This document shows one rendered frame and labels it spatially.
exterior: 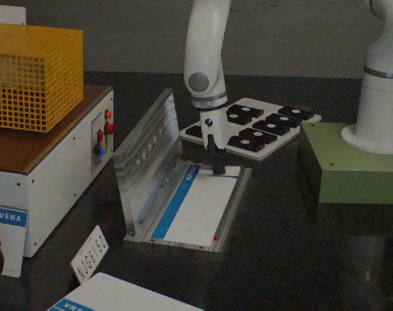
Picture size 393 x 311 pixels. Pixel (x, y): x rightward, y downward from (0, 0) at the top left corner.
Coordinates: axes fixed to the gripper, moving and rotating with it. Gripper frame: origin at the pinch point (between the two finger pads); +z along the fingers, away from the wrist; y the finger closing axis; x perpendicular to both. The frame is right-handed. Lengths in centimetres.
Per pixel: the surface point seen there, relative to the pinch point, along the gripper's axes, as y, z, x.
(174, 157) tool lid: -2.4, -3.3, 10.4
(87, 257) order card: -51, -3, 17
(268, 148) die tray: 23.2, 5.7, -8.3
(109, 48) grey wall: 188, 11, 92
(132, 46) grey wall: 191, 12, 81
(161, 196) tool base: -16.4, 0.7, 10.9
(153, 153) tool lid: -14.7, -9.6, 11.5
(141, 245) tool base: -38.5, 1.7, 9.9
